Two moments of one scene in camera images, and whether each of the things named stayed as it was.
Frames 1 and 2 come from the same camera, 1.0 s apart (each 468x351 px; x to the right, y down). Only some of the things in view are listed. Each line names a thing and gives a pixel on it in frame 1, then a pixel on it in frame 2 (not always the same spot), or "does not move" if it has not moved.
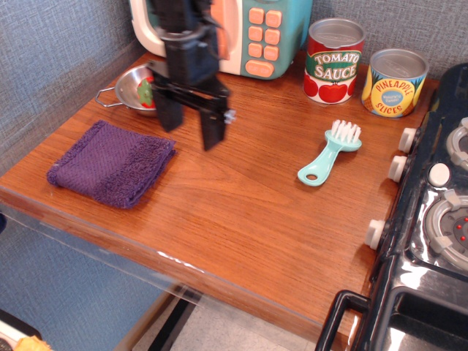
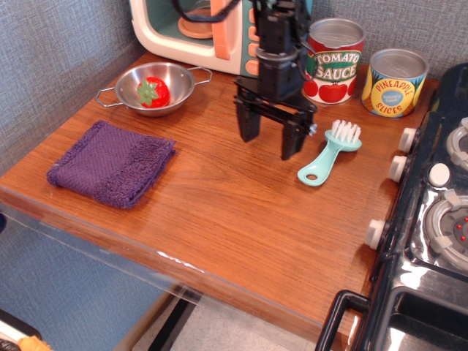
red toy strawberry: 145,91 does not move
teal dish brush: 343,136 does not move
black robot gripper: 191,66 → 276,93
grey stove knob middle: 396,167 does not move
